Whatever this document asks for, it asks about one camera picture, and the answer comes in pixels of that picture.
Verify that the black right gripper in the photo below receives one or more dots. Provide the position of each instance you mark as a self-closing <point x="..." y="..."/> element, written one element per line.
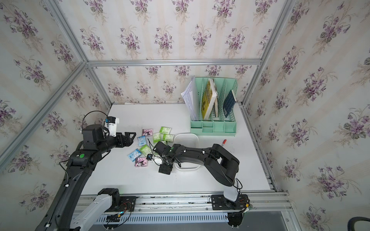
<point x="164" y="170"/>

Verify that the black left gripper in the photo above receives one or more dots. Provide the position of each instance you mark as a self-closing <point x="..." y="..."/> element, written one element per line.
<point x="126" y="142"/>

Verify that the pink tissue pack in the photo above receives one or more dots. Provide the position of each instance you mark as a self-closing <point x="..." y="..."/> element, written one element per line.
<point x="147" y="132"/>
<point x="141" y="162"/>

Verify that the white plastic storage box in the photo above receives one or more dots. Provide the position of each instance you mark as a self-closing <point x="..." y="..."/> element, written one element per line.
<point x="188" y="140"/>

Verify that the green tissue pack top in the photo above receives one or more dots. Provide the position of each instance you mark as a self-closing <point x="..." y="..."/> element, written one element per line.
<point x="165" y="130"/>

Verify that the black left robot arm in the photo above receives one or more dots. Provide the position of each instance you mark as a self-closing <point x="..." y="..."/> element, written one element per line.
<point x="97" y="142"/>

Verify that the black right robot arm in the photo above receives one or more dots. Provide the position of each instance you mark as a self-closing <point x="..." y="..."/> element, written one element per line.
<point x="221" y="164"/>

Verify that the light blue tissue pack upper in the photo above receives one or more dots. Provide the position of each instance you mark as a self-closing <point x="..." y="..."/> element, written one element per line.
<point x="141" y="141"/>

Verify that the light blue tissue pack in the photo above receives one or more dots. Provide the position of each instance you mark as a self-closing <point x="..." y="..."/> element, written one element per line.
<point x="141" y="141"/>
<point x="134" y="155"/>

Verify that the pink tissue pack top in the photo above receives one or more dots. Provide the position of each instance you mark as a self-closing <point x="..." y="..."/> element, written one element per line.
<point x="147" y="132"/>

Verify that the light blue tissue pack lower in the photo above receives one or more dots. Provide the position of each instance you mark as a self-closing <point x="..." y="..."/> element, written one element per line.
<point x="134" y="155"/>

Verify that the white paper stack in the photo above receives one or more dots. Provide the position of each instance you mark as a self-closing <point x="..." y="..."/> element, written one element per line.
<point x="190" y="97"/>

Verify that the yellow book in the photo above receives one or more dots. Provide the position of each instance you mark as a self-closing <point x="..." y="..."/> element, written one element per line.
<point x="208" y="99"/>

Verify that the mint green desk organizer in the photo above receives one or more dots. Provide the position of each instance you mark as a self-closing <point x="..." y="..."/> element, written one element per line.
<point x="218" y="124"/>

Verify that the dark blue notebook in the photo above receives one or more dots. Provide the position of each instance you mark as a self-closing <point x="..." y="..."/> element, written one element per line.
<point x="229" y="103"/>

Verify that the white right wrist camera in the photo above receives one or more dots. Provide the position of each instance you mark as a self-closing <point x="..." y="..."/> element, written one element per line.
<point x="152" y="158"/>

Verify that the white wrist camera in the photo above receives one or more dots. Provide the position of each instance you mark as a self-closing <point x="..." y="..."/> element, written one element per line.
<point x="112" y="123"/>
<point x="152" y="158"/>

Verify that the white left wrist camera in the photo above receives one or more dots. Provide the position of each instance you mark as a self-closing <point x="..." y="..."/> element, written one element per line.
<point x="112" y="123"/>

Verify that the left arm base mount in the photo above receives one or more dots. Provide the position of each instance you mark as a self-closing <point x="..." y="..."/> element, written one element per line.
<point x="126" y="203"/>

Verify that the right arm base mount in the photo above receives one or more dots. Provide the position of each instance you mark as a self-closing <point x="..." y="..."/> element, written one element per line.
<point x="219" y="202"/>

